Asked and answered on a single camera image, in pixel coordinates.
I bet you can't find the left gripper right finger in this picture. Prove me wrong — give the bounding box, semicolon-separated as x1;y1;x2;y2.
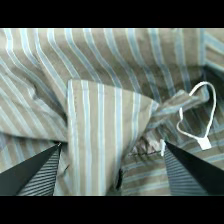
162;141;224;197

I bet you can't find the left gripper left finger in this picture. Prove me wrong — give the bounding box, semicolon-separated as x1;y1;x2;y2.
0;142;63;197

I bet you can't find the brown blue striped shirt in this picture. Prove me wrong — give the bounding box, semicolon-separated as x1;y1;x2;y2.
0;28;224;197

